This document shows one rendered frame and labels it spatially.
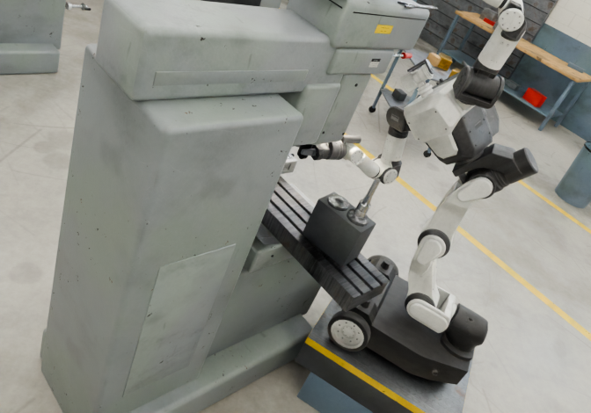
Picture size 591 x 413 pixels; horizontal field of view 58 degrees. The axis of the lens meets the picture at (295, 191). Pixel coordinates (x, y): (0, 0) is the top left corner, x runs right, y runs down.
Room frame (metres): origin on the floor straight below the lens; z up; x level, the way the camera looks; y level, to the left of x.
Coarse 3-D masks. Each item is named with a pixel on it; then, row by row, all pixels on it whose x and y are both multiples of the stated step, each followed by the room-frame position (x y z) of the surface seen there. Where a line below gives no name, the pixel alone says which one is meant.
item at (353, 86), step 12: (348, 84) 1.84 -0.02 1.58; (360, 84) 1.89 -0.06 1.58; (348, 96) 1.86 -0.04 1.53; (360, 96) 1.92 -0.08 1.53; (336, 108) 1.83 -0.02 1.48; (348, 108) 1.89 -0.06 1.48; (336, 120) 1.86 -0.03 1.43; (348, 120) 1.92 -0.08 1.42; (324, 132) 1.81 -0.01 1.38; (336, 132) 1.88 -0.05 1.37; (312, 144) 1.81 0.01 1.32
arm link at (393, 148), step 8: (392, 136) 2.20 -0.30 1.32; (384, 144) 2.23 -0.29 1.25; (392, 144) 2.20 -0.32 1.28; (400, 144) 2.21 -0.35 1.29; (384, 152) 2.22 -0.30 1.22; (392, 152) 2.20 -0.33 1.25; (400, 152) 2.22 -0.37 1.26; (384, 160) 2.21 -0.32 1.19; (392, 160) 2.20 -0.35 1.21; (400, 160) 2.23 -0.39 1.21; (392, 168) 2.18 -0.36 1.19; (400, 168) 2.21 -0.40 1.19; (384, 176) 2.15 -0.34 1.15; (392, 176) 2.18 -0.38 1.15
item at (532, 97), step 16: (464, 16) 8.94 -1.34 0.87; (480, 16) 9.25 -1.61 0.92; (496, 16) 9.16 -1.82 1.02; (448, 32) 9.04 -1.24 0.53; (528, 48) 8.44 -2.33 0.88; (560, 64) 8.31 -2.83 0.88; (576, 80) 7.80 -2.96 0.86; (528, 96) 8.22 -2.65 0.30; (544, 96) 8.16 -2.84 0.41; (576, 96) 8.37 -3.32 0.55; (544, 112) 7.99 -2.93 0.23; (560, 112) 8.38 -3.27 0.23
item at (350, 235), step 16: (336, 192) 1.86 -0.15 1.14; (320, 208) 1.74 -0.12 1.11; (336, 208) 1.74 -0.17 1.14; (352, 208) 1.79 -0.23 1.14; (320, 224) 1.73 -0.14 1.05; (336, 224) 1.70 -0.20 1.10; (352, 224) 1.68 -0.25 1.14; (368, 224) 1.73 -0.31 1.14; (320, 240) 1.72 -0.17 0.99; (336, 240) 1.69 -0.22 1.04; (352, 240) 1.66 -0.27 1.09; (336, 256) 1.68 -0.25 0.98; (352, 256) 1.70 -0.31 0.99
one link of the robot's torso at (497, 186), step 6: (480, 168) 2.04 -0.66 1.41; (468, 174) 2.03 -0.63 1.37; (474, 174) 2.01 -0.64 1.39; (480, 174) 1.99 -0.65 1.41; (486, 174) 1.99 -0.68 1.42; (492, 174) 1.99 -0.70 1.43; (468, 180) 2.01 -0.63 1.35; (492, 180) 1.98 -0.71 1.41; (498, 180) 1.98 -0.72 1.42; (492, 186) 1.97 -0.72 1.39; (498, 186) 1.98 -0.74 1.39; (492, 192) 1.97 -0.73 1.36; (486, 198) 1.97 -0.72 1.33
